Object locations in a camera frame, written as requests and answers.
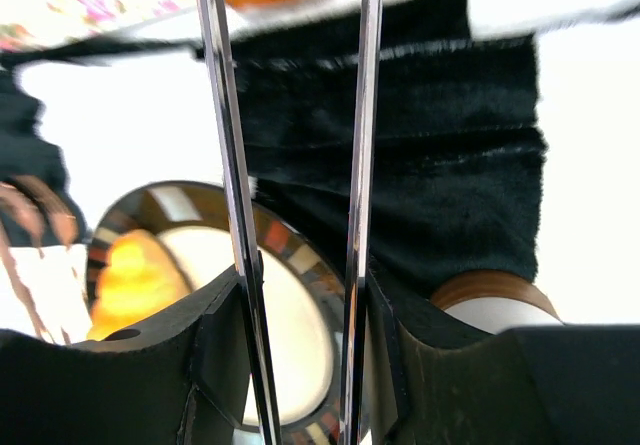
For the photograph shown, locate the copper fork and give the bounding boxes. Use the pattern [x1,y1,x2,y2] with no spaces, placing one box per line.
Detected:
[13,175,78,252]

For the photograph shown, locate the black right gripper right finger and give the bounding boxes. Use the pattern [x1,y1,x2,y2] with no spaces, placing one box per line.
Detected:
[367,264,639,444]

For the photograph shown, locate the silver metal tongs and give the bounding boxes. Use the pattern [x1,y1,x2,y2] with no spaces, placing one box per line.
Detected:
[192,0,386,445]

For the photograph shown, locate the copper spoon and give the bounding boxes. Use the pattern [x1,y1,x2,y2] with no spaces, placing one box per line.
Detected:
[1,182,51,340]

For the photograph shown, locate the orange croissant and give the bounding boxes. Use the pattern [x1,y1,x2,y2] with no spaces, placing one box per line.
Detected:
[87,230,192,340]

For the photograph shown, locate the grey ceramic cup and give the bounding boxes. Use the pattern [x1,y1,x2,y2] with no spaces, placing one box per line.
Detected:
[430,270,562,334]

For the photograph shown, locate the black white checkered cloth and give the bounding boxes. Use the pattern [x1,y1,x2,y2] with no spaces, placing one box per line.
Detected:
[1,0,639,343]

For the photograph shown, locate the black rimmed beige plate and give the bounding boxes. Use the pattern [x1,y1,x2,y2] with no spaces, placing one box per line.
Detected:
[86,181,344,444]

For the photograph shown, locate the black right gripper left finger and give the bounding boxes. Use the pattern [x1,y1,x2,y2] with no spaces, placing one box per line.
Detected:
[1,268,250,445]

